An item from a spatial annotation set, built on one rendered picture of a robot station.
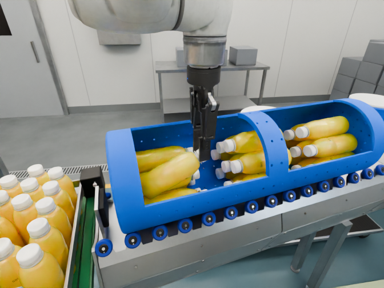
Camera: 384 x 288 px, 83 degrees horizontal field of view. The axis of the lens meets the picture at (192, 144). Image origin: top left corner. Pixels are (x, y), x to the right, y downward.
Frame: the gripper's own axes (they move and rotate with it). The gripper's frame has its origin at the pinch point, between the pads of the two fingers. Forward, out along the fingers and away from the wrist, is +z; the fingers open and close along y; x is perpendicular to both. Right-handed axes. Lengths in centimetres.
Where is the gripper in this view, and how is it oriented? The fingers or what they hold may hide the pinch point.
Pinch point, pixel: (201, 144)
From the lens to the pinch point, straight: 58.0
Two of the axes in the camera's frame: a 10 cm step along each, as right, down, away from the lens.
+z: 0.0, 8.7, 5.0
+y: -3.3, -4.7, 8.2
